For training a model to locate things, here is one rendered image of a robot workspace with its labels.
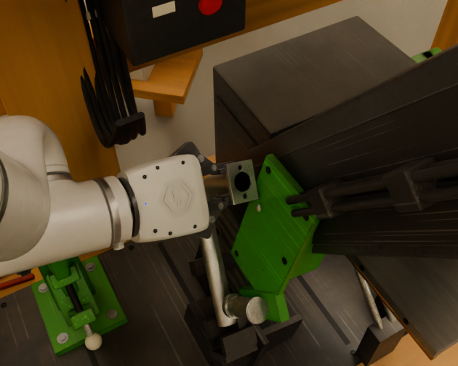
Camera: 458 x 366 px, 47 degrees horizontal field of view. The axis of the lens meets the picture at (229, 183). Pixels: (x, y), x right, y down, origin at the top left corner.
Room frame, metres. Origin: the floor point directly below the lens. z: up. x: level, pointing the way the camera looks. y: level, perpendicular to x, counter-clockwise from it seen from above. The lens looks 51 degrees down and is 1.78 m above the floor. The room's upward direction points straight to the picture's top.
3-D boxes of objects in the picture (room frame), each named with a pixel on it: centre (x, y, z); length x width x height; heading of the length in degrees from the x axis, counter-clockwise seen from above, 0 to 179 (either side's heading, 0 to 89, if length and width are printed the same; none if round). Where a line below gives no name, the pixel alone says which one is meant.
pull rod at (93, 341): (0.36, 0.23, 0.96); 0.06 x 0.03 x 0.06; 29
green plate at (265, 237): (0.42, -0.09, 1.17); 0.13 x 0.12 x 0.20; 119
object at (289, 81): (0.68, -0.15, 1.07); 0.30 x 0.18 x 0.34; 119
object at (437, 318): (0.46, -0.24, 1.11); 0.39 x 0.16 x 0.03; 29
